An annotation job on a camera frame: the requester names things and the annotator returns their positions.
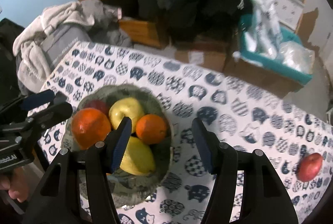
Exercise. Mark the large orange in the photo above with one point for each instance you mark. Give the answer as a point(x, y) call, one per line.
point(89, 126)

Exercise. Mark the green pear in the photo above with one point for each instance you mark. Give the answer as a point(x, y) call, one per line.
point(138, 158)

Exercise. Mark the clear plastic bag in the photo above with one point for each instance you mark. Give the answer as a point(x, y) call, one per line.
point(297, 57)

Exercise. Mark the orange front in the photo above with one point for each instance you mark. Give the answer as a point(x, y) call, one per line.
point(151, 129)

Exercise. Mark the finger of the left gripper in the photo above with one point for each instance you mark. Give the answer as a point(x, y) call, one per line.
point(46, 118)
point(24, 104)

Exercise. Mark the white rice bag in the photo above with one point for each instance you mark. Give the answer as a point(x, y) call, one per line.
point(264, 34)

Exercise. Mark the green ceramic bowl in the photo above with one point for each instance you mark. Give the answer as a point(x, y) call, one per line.
point(129, 190)

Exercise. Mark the pile of grey clothes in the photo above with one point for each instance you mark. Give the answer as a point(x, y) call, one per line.
point(43, 43)

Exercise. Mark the yellow apple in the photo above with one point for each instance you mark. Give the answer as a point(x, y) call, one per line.
point(127, 107)

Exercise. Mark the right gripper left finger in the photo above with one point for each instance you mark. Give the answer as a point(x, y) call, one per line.
point(102, 158)

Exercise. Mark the dark red apple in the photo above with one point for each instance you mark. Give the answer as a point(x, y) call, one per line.
point(99, 105)

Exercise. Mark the cat pattern tablecloth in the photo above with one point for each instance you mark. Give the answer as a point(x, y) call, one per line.
point(243, 115)

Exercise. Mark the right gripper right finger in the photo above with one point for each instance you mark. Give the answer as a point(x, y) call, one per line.
point(221, 160)

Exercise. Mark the white patterned storage box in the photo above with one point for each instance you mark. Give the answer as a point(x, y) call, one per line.
point(289, 12)

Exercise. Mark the person left hand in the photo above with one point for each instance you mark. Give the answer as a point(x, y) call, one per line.
point(16, 185)

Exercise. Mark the brown cardboard box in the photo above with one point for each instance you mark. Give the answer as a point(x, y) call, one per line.
point(207, 54)

